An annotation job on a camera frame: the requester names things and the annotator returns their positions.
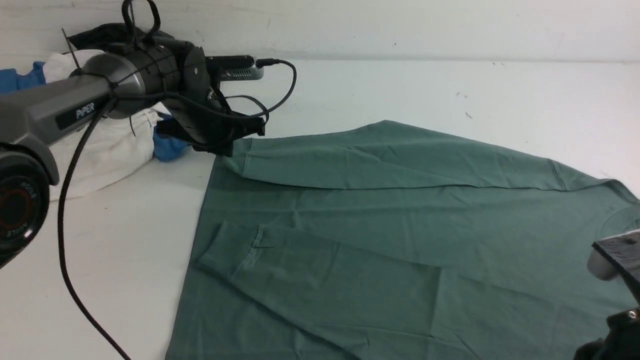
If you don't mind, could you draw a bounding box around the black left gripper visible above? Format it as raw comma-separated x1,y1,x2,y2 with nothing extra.
162,42,266,157

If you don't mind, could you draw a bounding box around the green long-sleeve top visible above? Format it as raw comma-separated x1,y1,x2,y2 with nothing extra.
165,120,639,360

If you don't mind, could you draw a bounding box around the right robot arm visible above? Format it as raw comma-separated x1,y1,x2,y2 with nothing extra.
573,308,640,360

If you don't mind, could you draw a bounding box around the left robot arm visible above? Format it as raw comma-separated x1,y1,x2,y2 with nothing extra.
0,38,266,265

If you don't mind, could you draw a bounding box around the blue garment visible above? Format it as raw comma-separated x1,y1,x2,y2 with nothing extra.
0,58,188,165

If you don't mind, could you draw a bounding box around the white garment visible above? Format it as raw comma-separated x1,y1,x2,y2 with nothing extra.
43,53,170,202

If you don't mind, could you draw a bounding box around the dark grey garment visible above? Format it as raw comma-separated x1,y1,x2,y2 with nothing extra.
66,22,183,51

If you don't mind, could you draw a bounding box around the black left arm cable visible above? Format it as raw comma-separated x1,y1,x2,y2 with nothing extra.
57,0,298,360

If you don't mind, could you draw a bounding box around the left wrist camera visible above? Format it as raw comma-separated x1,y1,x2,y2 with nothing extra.
205,55,265,82

